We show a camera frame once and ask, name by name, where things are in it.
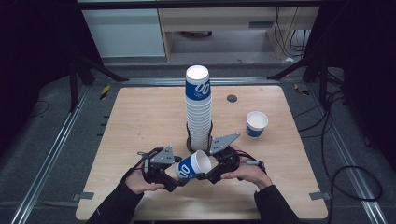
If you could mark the person's right hand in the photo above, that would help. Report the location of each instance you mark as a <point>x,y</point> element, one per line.
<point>252,175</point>

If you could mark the black metal stand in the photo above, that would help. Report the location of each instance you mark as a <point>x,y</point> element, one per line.
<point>73,84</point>
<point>323,81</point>

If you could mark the long metal floor rail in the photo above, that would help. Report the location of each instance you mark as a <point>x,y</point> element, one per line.
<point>348,161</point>
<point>51,158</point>

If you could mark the person's left hand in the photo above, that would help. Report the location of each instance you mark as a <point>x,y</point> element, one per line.
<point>137,183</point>

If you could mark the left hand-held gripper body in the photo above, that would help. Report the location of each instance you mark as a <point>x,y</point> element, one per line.
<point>163,158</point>

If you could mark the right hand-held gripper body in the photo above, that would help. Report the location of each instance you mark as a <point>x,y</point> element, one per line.
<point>225,158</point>

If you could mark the stack of nested paper cups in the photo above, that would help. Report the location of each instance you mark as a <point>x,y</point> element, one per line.
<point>198,115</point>

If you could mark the yellow black tape strip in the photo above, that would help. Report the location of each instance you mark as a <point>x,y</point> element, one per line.
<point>105,92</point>
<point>301,90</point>

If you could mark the single blue white cup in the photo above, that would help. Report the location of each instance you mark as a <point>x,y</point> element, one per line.
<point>253,132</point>
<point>186,169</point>

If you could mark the grey table bracket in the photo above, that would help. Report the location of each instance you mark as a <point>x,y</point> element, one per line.
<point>83,196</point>
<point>319,196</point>

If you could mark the white cabinet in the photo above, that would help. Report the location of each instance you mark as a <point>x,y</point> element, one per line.
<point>124,32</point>

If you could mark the round grey table grommet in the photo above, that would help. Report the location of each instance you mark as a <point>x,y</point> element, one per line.
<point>232,98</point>

